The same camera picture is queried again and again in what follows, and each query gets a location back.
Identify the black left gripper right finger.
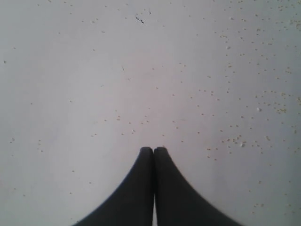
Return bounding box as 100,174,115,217
154,147,240,226

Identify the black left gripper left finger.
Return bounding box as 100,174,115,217
76,147,155,226

